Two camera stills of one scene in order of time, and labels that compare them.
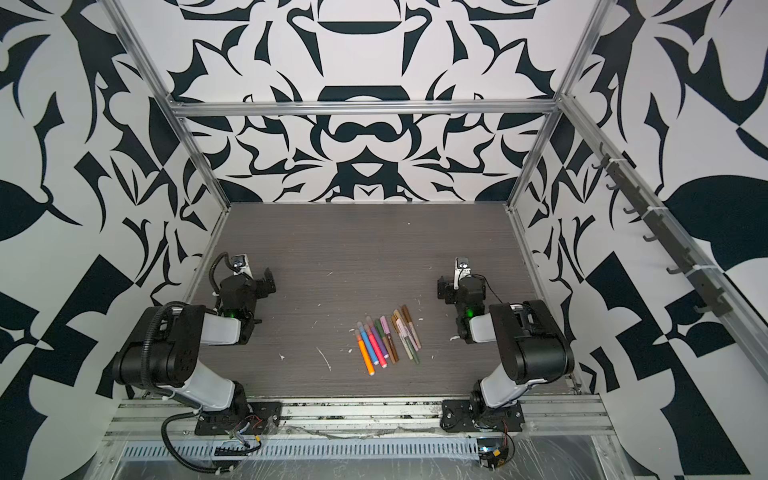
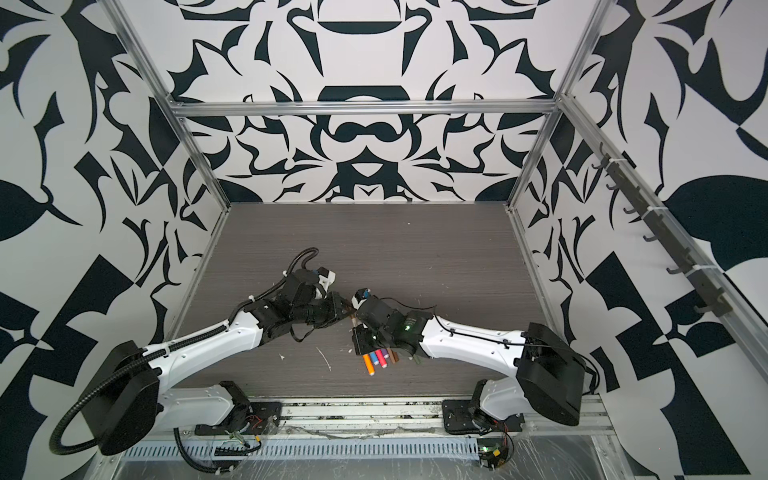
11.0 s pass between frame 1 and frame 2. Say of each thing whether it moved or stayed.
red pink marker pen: stayed
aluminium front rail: stayed
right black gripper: moved
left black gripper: moved
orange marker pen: stayed
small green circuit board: stayed
